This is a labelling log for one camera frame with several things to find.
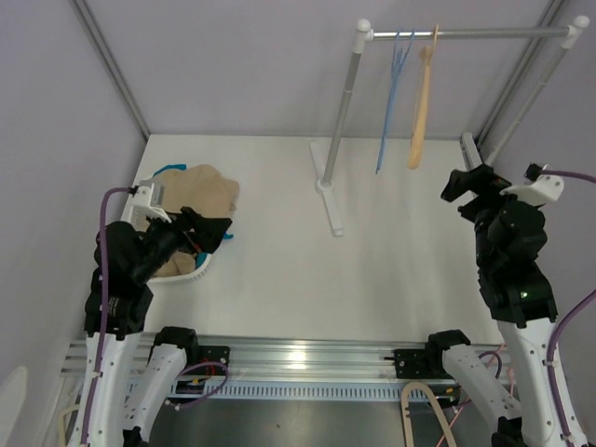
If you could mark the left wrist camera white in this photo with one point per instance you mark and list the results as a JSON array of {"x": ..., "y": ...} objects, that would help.
[{"x": 146, "y": 203}]

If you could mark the white plastic basket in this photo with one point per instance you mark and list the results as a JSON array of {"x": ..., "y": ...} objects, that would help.
[{"x": 197, "y": 273}]

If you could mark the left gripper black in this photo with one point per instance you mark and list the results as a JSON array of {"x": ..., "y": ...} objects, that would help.
[{"x": 207, "y": 233}]

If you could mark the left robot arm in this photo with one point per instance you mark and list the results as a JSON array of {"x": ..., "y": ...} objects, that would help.
[{"x": 116, "y": 310}]

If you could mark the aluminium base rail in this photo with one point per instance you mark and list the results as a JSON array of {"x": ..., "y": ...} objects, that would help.
[{"x": 259, "y": 369}]

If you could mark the clothes rack metal white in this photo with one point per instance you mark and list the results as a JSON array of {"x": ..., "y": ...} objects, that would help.
[{"x": 536, "y": 38}]

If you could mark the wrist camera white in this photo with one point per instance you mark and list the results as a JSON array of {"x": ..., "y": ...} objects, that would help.
[
  {"x": 539, "y": 190},
  {"x": 146, "y": 203}
]

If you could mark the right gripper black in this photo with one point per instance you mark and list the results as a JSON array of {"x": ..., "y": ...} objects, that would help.
[{"x": 480, "y": 181}]

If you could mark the light blue wire hanger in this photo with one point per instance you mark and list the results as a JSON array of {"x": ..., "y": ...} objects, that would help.
[{"x": 395, "y": 71}]

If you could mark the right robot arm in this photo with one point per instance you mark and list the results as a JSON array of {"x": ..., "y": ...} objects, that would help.
[{"x": 510, "y": 231}]

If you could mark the right black mount plate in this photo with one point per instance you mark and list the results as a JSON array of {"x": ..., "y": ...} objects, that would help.
[{"x": 424, "y": 364}]

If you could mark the beige wooden hanger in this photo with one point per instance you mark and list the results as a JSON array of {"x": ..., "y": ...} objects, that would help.
[{"x": 422, "y": 101}]

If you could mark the blue t shirt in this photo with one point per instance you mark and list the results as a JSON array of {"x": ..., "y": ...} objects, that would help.
[{"x": 170, "y": 167}]

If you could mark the beige t shirt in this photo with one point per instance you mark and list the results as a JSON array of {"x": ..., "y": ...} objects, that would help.
[{"x": 202, "y": 188}]

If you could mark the left black mount plate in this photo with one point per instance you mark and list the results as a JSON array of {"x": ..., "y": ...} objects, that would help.
[{"x": 210, "y": 354}]

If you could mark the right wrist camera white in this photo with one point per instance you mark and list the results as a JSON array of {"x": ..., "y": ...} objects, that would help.
[{"x": 539, "y": 190}]

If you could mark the black mount plate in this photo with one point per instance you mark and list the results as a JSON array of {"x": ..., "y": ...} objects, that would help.
[
  {"x": 424, "y": 364},
  {"x": 210, "y": 354}
]

